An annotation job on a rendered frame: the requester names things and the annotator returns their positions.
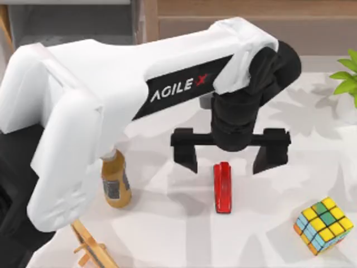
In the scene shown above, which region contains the green plant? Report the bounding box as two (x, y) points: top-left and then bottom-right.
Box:
(329, 49), (357, 110)

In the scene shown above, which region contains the red stapler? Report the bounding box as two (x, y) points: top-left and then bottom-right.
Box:
(213, 161), (233, 214)

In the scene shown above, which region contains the wooden cupboard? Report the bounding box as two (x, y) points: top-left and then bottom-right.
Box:
(141, 0), (357, 57)

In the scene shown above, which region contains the colourful puzzle cube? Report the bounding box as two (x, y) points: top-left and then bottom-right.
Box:
(293, 196), (355, 256)

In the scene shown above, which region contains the amber bottle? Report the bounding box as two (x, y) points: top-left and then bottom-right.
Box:
(101, 149), (133, 209)

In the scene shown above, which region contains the grey cabinet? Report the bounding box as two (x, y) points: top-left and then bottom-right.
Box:
(7, 0), (146, 47)

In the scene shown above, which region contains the wooden shelf post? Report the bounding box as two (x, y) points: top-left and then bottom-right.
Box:
(0, 0), (15, 55)

